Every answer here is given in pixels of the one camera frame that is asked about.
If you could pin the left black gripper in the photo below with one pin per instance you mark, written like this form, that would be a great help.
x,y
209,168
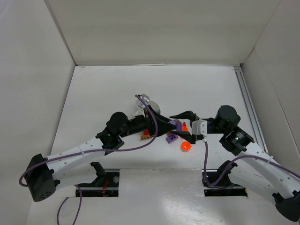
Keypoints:
x,y
152,124

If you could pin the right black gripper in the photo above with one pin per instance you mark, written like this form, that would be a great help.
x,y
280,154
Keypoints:
x,y
210,128

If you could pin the purple sloped lego piece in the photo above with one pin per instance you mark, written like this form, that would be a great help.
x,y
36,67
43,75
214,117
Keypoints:
x,y
177,124

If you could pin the purple butterfly lego brick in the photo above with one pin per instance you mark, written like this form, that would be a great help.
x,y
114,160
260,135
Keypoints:
x,y
171,138

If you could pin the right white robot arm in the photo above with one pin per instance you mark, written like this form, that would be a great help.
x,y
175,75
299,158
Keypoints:
x,y
251,168

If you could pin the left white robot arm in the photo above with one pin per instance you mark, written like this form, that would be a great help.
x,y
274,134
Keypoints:
x,y
45,175

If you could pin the orange round lego rear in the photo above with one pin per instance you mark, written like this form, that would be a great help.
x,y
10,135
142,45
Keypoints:
x,y
184,128

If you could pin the orange round lego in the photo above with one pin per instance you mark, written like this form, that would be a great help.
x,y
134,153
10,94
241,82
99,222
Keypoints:
x,y
186,146
184,128

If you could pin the orange round lego front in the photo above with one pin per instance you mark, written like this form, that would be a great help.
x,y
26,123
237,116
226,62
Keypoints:
x,y
186,146

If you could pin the brown lego plate small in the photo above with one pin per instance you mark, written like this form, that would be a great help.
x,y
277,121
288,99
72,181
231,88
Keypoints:
x,y
145,137

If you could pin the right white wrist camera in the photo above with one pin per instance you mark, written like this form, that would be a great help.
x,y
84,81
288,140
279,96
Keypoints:
x,y
200,129

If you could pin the aluminium rail right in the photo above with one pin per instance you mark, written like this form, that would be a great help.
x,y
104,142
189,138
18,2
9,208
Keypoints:
x,y
255,126

